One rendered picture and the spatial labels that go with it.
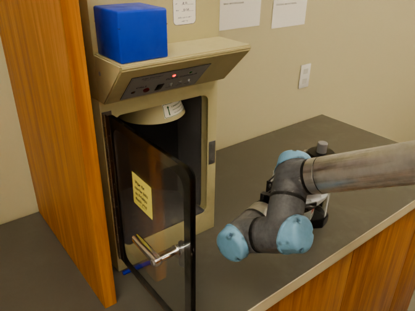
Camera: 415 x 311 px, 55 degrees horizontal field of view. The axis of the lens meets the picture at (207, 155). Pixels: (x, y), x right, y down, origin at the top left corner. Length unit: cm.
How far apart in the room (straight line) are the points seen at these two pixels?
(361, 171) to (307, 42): 127
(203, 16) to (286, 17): 89
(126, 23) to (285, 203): 45
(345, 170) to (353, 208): 64
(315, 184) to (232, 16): 94
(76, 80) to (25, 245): 66
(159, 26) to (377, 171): 47
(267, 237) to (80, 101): 44
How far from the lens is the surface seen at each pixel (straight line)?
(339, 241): 126
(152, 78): 81
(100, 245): 91
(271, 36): 177
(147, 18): 76
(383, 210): 144
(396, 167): 74
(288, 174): 84
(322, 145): 118
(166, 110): 99
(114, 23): 75
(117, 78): 77
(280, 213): 81
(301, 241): 79
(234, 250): 85
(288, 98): 196
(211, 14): 98
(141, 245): 77
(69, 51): 73
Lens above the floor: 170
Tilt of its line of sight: 27 degrees down
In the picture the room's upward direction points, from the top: 1 degrees clockwise
